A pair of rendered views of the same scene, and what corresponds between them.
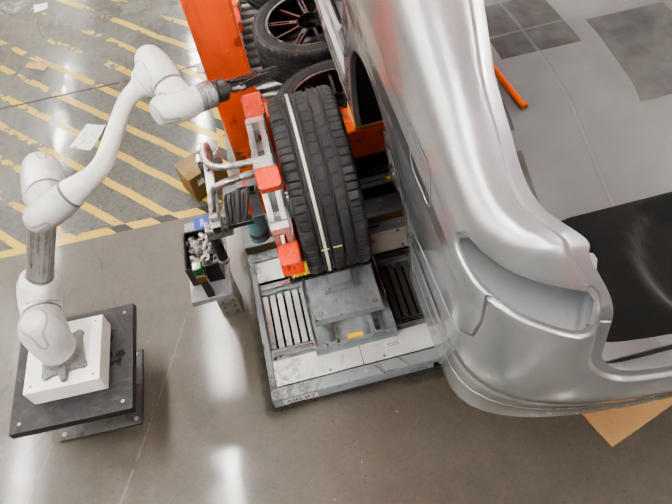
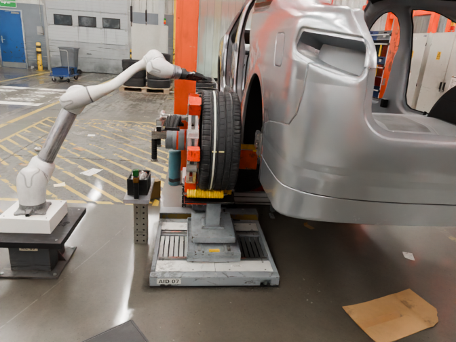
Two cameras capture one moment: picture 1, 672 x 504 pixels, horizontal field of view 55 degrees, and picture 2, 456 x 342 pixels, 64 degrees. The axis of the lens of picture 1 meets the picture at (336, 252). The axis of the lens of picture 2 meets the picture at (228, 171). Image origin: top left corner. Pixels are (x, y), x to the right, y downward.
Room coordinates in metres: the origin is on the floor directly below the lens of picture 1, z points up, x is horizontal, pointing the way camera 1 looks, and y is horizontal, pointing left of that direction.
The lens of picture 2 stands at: (-0.75, 0.10, 1.48)
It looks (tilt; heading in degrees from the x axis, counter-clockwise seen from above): 19 degrees down; 356
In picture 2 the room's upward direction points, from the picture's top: 4 degrees clockwise
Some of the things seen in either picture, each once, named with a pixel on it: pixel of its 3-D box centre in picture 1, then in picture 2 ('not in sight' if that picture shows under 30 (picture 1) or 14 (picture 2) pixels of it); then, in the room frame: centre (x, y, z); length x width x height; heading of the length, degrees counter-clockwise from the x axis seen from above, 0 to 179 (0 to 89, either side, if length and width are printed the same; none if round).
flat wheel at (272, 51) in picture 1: (312, 34); not in sight; (3.19, -0.12, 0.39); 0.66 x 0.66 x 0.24
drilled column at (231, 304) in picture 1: (221, 282); (140, 215); (1.74, 0.54, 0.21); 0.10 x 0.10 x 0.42; 3
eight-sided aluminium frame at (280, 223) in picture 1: (274, 192); (191, 140); (1.63, 0.18, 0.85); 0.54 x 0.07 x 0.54; 3
